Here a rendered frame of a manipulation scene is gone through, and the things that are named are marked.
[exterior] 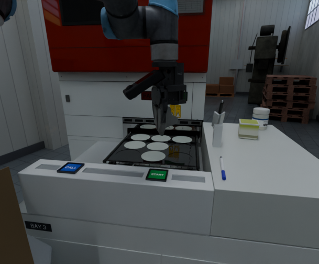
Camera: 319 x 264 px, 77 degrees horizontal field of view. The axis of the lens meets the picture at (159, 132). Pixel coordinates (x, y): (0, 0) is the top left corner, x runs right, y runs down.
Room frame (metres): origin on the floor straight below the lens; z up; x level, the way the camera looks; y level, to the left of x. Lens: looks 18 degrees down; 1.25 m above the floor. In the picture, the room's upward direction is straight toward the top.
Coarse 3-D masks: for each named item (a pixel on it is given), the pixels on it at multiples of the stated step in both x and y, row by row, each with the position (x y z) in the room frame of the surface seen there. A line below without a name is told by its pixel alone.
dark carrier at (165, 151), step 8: (128, 136) 0.99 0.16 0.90; (152, 136) 0.99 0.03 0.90; (192, 136) 0.99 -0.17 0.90; (168, 144) 0.88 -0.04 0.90; (176, 144) 0.88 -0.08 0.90; (184, 144) 0.88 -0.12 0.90; (192, 144) 0.88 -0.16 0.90; (120, 152) 0.79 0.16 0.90; (128, 152) 0.79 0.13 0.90; (136, 152) 0.79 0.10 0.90; (144, 152) 0.79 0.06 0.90; (168, 152) 0.78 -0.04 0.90; (176, 152) 0.79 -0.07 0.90; (184, 152) 0.78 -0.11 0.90; (192, 152) 0.78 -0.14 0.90; (120, 160) 0.71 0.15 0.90; (128, 160) 0.71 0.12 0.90; (136, 160) 0.71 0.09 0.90; (144, 160) 0.71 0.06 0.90; (160, 160) 0.71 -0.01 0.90; (168, 160) 0.71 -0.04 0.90; (176, 160) 0.71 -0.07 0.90; (184, 160) 0.71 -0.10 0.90; (192, 160) 0.71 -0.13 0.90
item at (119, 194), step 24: (48, 168) 0.54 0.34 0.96; (96, 168) 0.54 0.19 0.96; (120, 168) 0.54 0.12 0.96; (144, 168) 0.54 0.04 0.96; (24, 192) 0.51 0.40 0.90; (48, 192) 0.49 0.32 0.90; (72, 192) 0.48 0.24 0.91; (96, 192) 0.47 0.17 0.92; (120, 192) 0.46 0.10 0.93; (144, 192) 0.45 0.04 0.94; (168, 192) 0.44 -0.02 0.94; (192, 192) 0.43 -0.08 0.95; (72, 216) 0.48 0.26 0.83; (96, 216) 0.47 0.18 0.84; (120, 216) 0.46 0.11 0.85; (144, 216) 0.45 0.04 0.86; (168, 216) 0.44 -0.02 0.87; (192, 216) 0.43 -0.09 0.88
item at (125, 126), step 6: (126, 126) 1.09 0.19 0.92; (132, 126) 1.09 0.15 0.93; (138, 126) 1.08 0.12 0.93; (144, 126) 1.08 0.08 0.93; (150, 126) 1.07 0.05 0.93; (174, 126) 1.05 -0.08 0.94; (180, 126) 1.05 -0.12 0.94; (186, 126) 1.04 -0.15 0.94; (192, 126) 1.04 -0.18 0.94; (198, 126) 1.03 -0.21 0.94; (126, 132) 1.09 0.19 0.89; (198, 138) 1.03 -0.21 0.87
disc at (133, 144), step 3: (129, 141) 0.92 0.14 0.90; (132, 141) 0.92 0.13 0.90; (135, 141) 0.92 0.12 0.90; (138, 141) 0.92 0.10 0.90; (141, 141) 0.92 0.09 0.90; (126, 144) 0.88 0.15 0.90; (129, 144) 0.88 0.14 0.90; (132, 144) 0.88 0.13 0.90; (135, 144) 0.88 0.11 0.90; (138, 144) 0.88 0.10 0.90; (141, 144) 0.88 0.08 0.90; (144, 144) 0.88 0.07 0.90; (126, 147) 0.84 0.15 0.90; (129, 147) 0.84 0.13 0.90; (132, 147) 0.84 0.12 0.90; (135, 147) 0.84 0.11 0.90; (138, 147) 0.84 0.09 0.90; (141, 147) 0.84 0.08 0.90
